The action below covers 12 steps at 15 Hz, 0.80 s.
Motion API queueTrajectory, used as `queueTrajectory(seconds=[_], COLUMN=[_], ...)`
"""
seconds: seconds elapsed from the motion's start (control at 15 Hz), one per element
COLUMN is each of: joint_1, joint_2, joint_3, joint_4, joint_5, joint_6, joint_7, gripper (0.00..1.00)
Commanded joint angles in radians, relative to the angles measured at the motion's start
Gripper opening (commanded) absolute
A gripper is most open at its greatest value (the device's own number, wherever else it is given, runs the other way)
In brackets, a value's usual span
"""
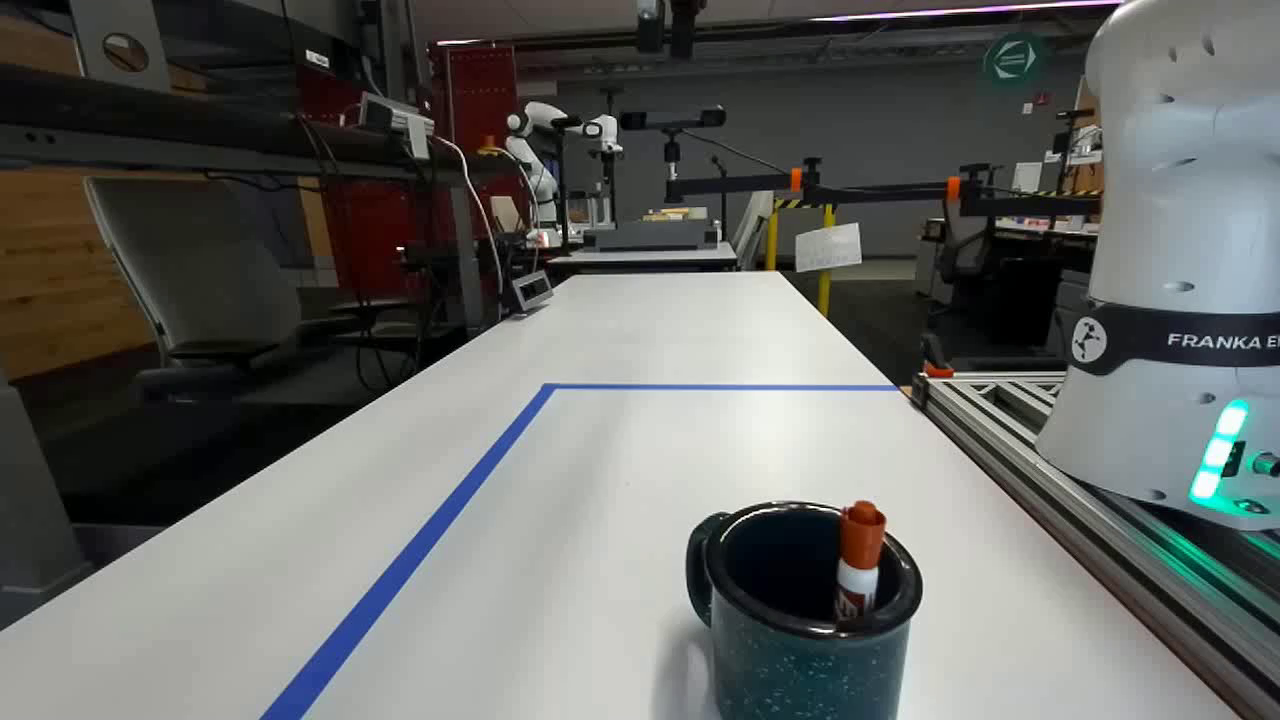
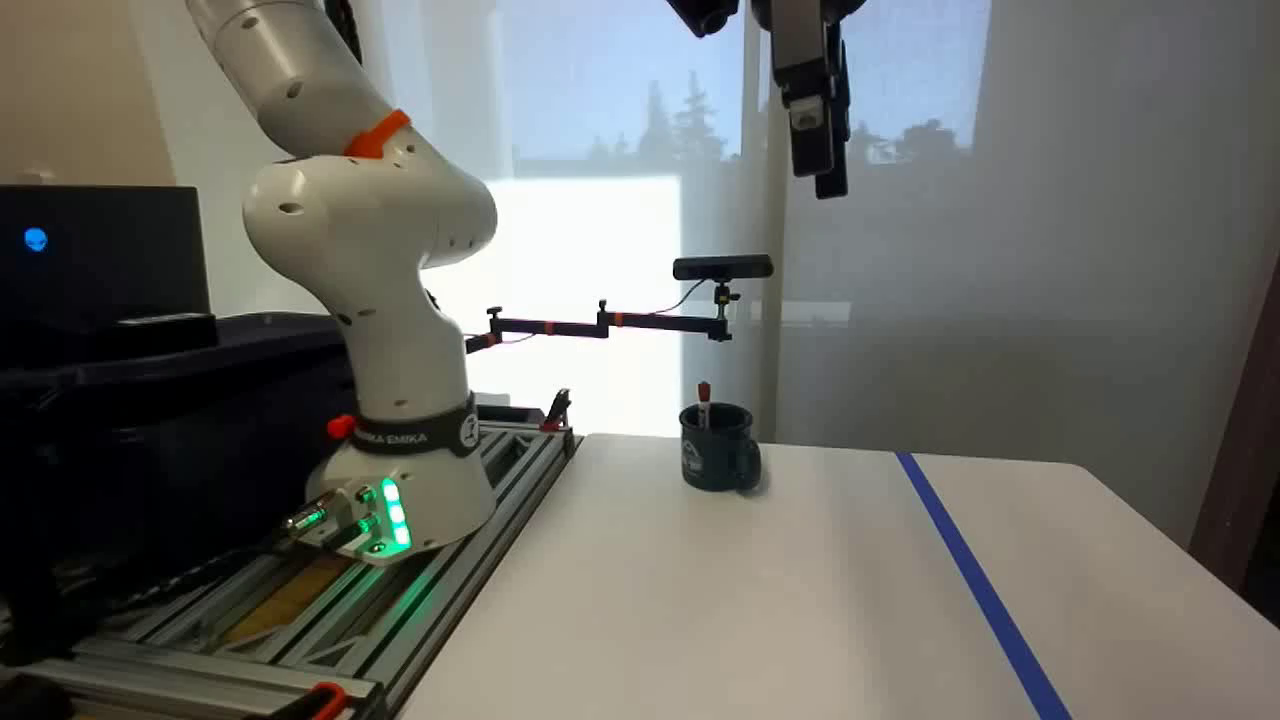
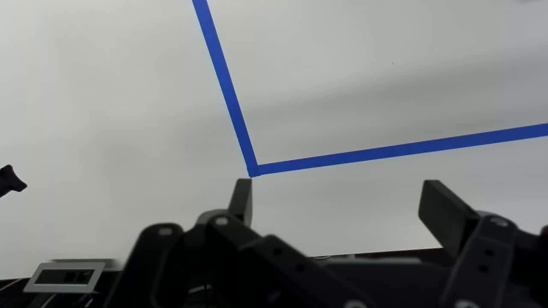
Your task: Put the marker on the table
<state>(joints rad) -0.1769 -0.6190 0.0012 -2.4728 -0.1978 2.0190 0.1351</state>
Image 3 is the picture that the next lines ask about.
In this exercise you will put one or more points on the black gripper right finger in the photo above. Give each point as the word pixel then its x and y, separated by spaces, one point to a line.
pixel 490 263

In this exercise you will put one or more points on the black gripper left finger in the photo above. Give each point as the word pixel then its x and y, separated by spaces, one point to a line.
pixel 228 263

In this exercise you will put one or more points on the small gray display device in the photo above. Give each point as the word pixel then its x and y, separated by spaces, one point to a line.
pixel 62 278

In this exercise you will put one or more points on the blue tape outline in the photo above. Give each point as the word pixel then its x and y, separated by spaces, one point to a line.
pixel 228 87

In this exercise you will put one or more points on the small black bracket piece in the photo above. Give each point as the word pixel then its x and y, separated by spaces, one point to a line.
pixel 11 183

